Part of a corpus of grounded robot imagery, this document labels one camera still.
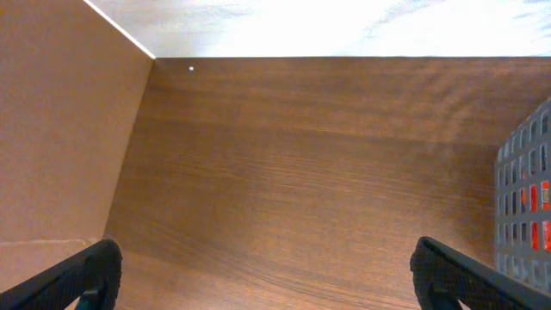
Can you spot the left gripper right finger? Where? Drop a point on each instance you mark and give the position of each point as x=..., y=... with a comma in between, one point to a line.
x=444, y=278

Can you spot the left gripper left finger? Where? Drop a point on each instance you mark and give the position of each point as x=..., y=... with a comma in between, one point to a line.
x=91, y=278

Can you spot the orange spaghetti packet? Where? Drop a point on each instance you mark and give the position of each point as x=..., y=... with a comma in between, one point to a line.
x=534, y=226

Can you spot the grey plastic shopping basket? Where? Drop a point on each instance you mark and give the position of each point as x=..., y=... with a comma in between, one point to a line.
x=522, y=160

